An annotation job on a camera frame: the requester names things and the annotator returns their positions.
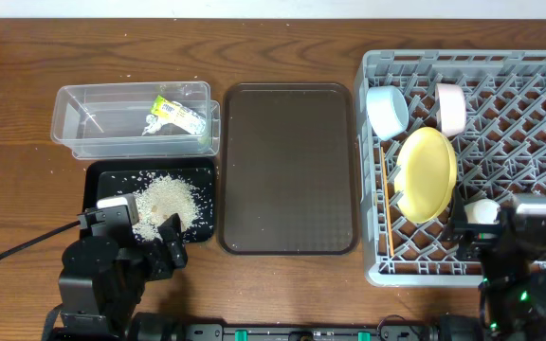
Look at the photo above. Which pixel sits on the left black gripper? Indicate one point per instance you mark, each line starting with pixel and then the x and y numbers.
pixel 157 251

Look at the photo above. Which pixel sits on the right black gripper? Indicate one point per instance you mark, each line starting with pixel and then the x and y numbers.
pixel 482 237

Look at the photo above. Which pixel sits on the white cup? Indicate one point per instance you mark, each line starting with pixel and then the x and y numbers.
pixel 483 211

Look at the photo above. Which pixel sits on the pile of rice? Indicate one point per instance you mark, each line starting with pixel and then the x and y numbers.
pixel 159 201

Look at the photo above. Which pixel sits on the yellow plate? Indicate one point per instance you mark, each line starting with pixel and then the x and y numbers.
pixel 428 171

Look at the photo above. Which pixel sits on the wooden chopstick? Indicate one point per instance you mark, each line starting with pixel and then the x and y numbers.
pixel 387 208
pixel 389 222

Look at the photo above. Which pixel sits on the white bowl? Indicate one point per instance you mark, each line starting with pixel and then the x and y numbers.
pixel 451 115

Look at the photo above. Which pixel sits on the green snack wrapper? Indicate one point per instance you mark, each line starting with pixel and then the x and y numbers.
pixel 164 112

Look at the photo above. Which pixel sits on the light blue bowl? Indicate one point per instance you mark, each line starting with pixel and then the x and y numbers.
pixel 387 111

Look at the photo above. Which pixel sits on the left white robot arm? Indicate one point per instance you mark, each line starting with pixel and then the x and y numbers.
pixel 102 282

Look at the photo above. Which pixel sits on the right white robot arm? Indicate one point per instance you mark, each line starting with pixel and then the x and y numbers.
pixel 512 296

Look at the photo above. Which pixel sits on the black waste tray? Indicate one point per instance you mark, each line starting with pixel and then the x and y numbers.
pixel 114 177

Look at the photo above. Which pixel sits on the grey dishwasher rack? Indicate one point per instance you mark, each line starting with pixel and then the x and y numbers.
pixel 500 153

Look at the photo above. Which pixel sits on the brown serving tray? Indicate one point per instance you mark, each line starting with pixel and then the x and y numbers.
pixel 288 178

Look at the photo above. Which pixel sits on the clear plastic bin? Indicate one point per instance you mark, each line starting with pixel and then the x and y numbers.
pixel 106 121

